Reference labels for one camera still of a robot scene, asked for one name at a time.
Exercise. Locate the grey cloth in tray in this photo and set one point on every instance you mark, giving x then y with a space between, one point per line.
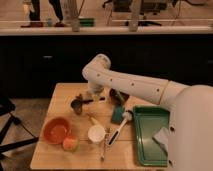
161 137

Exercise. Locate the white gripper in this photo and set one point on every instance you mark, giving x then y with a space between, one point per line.
95 90

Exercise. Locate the red bowl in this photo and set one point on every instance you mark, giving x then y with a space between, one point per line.
55 130

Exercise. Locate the yellow wooden utensil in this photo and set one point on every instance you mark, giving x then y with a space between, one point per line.
93 120

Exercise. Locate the dark round object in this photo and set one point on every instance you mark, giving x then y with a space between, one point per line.
117 97

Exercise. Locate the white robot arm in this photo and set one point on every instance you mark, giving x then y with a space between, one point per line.
190 141

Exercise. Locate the green sponge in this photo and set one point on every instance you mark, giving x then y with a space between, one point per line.
117 114

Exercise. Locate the orange peach fruit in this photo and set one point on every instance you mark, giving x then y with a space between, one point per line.
70 143

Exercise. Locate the green plastic tray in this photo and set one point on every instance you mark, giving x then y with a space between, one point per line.
148 120

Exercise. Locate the standing person legs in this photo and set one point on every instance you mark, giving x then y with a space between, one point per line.
32 9

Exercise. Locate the black tripod stand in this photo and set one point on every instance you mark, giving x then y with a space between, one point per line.
8 139

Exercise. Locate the white cup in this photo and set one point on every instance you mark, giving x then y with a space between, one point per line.
96 134

